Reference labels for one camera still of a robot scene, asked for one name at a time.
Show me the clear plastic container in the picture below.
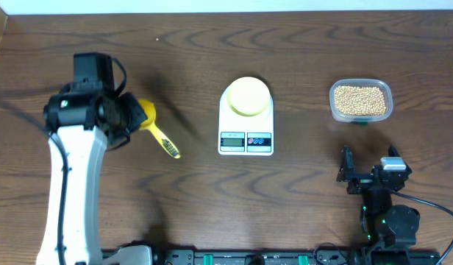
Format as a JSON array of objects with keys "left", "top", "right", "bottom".
[{"left": 329, "top": 79, "right": 393, "bottom": 123}]

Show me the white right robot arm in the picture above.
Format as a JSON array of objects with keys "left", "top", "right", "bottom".
[{"left": 337, "top": 146, "right": 420, "bottom": 265}]

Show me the pale yellow bowl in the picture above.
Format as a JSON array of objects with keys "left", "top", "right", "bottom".
[{"left": 226, "top": 77, "right": 271, "bottom": 117}]

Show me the soybeans pile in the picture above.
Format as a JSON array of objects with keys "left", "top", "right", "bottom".
[{"left": 334, "top": 85, "right": 387, "bottom": 116}]

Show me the yellow measuring scoop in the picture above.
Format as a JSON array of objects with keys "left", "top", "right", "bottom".
[{"left": 138, "top": 99, "right": 181, "bottom": 159}]

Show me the white digital kitchen scale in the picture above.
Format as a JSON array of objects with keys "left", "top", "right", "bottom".
[{"left": 218, "top": 89, "right": 274, "bottom": 156}]

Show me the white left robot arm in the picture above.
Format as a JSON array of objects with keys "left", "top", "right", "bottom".
[{"left": 36, "top": 83, "right": 147, "bottom": 264}]

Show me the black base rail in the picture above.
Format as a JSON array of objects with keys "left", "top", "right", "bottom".
[{"left": 151, "top": 248, "right": 440, "bottom": 265}]

